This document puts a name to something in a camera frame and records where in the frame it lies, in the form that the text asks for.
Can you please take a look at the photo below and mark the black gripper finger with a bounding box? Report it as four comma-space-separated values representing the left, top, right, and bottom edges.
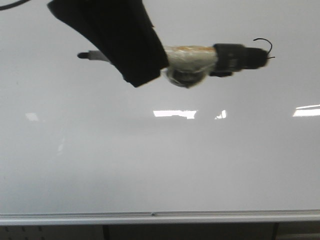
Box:
47, 0, 169, 88

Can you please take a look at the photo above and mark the black and white whiteboard marker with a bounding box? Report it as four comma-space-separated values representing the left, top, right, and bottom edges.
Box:
77, 38, 271, 89

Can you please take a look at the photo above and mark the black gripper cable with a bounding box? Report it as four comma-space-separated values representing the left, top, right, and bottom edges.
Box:
0, 0, 32, 11

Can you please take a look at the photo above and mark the white whiteboard with aluminium frame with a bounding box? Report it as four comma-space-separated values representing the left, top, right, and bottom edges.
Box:
0, 0, 320, 226

